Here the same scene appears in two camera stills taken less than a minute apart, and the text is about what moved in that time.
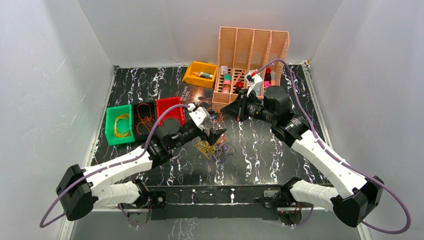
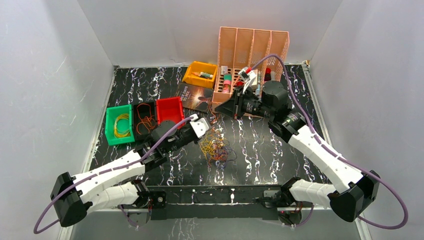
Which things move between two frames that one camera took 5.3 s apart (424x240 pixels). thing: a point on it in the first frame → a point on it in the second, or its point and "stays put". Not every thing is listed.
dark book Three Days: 190,93 stays put
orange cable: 222,137 → 221,153
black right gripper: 232,109 stays put
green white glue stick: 202,73 stays put
